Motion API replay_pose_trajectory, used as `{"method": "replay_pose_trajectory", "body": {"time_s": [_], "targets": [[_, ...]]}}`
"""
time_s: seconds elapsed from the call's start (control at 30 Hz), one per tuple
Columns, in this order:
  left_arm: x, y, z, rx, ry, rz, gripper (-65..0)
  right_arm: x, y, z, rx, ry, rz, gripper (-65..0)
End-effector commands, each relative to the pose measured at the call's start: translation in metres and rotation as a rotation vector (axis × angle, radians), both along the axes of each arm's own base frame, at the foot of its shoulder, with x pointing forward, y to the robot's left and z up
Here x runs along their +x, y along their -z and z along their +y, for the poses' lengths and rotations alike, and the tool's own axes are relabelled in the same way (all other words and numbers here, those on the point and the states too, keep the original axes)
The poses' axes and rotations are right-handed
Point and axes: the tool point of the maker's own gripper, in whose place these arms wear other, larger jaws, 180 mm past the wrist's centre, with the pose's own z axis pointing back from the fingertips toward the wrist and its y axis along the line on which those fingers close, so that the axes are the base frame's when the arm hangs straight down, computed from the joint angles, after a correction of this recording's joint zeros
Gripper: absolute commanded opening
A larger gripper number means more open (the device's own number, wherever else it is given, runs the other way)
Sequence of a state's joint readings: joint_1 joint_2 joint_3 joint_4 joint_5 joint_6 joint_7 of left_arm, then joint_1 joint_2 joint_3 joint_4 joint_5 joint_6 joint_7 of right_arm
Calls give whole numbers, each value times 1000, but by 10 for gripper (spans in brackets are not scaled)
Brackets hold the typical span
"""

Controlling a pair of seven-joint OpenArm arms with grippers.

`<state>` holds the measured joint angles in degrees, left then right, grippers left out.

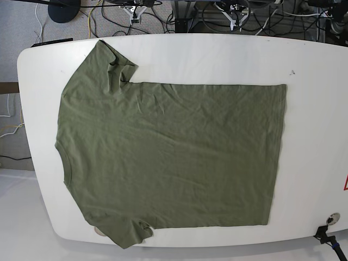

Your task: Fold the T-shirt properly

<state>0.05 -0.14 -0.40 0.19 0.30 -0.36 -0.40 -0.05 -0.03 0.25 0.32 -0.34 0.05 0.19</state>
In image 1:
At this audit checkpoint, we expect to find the right table grommet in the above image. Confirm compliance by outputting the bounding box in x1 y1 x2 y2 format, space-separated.
326 213 340 226

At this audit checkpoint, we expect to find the olive green T-shirt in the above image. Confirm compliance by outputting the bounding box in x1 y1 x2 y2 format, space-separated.
55 41 287 248

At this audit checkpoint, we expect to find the white cable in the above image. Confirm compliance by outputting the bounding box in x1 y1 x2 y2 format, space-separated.
34 3 46 44

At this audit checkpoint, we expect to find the table grommet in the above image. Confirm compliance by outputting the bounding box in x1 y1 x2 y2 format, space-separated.
94 227 105 237
326 213 340 226

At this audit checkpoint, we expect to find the black clamp with cable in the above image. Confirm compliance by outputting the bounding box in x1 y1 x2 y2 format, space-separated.
314 225 347 261

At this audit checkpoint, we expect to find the left table grommet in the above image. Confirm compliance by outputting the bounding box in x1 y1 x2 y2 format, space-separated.
94 227 105 237

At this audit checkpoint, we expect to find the yellow cable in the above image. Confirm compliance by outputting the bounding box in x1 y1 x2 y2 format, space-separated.
87 0 105 39

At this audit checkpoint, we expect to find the black round stand base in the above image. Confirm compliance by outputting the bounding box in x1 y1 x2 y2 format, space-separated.
48 0 81 23

